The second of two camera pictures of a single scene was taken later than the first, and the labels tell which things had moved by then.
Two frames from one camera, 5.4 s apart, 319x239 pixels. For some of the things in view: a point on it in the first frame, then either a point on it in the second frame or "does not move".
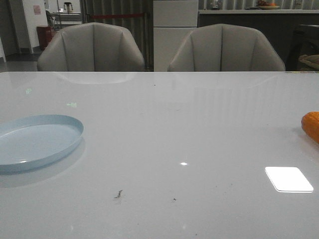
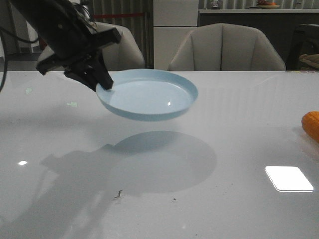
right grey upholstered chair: [225, 48] does not move
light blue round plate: [29, 141] to [147, 94]
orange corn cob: [310, 125] does not move
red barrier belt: [117, 15] does not move
